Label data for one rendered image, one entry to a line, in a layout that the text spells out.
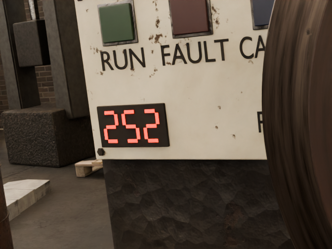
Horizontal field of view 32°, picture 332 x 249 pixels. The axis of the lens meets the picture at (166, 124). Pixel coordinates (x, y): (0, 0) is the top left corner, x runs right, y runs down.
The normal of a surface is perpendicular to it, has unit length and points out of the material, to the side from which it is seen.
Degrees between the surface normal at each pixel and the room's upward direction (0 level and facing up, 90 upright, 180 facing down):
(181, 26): 90
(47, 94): 90
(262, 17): 90
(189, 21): 90
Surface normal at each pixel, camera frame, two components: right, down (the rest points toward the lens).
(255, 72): -0.46, 0.19
